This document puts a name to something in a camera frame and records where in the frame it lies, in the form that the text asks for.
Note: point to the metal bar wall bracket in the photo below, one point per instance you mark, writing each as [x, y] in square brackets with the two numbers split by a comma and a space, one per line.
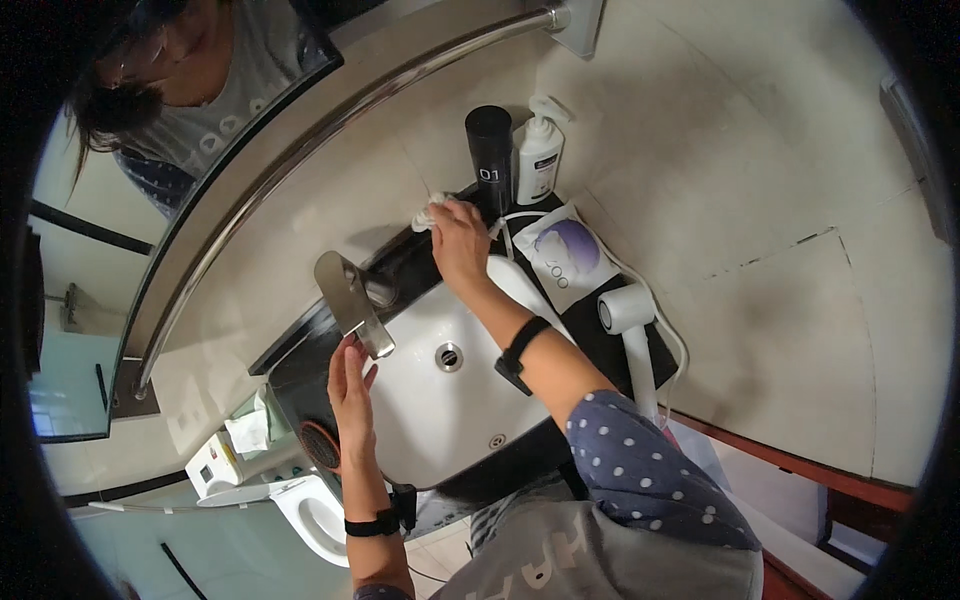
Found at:
[581, 26]
[131, 397]

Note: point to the black wrist band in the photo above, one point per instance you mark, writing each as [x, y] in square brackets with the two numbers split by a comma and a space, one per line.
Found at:
[384, 521]
[517, 352]

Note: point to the white toilet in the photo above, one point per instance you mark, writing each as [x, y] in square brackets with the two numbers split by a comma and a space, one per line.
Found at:
[311, 514]

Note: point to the brown wooden door frame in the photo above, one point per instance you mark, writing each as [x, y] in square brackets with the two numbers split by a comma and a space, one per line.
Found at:
[795, 466]

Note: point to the person's left hand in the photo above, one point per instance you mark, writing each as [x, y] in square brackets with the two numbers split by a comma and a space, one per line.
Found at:
[351, 420]

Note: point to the grey wall fixture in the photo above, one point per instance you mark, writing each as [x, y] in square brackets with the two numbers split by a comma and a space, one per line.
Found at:
[919, 157]

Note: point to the chrome sink drain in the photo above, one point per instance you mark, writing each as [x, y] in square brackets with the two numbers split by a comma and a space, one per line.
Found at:
[448, 357]

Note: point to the white ceramic sink basin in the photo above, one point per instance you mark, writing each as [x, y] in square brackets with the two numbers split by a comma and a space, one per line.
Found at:
[435, 420]

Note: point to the tissue box with white tissue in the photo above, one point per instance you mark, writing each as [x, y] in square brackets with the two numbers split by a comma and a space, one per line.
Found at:
[251, 427]

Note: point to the white hair dryer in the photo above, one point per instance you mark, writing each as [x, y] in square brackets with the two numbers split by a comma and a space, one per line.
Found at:
[626, 309]

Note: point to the white cloth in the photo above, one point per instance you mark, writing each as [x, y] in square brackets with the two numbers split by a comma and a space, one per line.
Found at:
[424, 216]

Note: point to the black framed wall mirror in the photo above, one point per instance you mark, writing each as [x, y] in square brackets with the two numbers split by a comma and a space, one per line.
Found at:
[150, 225]

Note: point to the black cylindrical bottle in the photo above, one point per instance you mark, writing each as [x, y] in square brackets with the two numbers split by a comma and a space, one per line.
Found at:
[489, 150]

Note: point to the black vanity counter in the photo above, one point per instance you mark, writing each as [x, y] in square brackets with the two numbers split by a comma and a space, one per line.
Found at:
[600, 345]

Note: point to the person's body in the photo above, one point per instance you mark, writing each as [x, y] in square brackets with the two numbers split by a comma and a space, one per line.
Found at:
[615, 525]

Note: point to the person's right fingers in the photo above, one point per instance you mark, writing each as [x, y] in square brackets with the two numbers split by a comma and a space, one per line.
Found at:
[454, 214]

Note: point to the white wall control box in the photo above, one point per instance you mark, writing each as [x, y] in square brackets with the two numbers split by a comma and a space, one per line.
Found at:
[212, 466]

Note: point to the white pump bottle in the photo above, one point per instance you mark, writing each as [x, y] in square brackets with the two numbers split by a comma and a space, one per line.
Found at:
[538, 157]

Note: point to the glass shower door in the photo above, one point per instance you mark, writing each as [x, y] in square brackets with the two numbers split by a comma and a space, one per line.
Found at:
[247, 555]

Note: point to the person's right hand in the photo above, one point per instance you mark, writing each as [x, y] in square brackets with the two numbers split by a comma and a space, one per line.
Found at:
[461, 251]

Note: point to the round hair brush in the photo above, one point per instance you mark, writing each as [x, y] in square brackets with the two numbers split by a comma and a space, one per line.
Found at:
[321, 446]

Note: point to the chrome sink faucet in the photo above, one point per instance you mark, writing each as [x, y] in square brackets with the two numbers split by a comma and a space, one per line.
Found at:
[345, 292]

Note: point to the white pouch with purple print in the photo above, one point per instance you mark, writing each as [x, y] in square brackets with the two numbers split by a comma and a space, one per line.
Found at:
[566, 255]

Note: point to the chrome towel bar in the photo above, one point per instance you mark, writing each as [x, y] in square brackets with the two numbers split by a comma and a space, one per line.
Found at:
[525, 23]

